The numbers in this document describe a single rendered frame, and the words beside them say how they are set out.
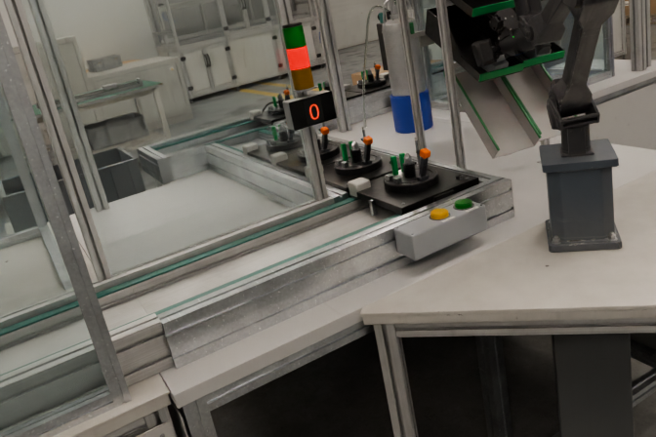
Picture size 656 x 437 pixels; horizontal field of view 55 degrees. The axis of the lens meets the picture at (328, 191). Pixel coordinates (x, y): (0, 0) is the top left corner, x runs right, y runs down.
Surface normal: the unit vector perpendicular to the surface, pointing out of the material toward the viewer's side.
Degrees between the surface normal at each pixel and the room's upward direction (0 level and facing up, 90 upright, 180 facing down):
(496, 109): 45
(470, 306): 0
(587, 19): 131
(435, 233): 90
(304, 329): 0
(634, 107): 90
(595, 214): 90
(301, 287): 90
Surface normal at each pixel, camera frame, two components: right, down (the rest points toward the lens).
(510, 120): 0.11, -0.49
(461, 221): 0.49, 0.19
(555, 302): -0.18, -0.93
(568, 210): -0.25, 0.36
